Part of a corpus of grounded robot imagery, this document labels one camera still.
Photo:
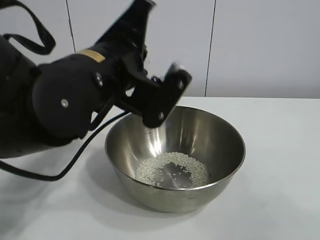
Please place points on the white rice grains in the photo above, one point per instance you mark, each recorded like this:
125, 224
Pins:
150, 167

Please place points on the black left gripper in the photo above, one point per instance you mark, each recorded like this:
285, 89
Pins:
150, 100

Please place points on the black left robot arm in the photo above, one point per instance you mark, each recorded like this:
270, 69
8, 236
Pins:
57, 100

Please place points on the stainless steel mixing bowl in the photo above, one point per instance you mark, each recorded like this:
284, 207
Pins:
212, 155

